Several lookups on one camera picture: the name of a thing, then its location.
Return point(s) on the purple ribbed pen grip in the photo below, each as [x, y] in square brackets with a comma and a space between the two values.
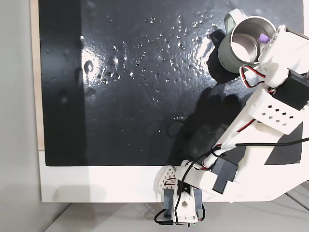
[263, 38]

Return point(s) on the pale green steel mug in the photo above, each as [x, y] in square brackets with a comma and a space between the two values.
[225, 54]

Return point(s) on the black glossy table mat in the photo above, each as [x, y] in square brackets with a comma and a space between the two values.
[144, 96]

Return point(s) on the pale wooden board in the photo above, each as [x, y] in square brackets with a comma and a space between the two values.
[36, 84]

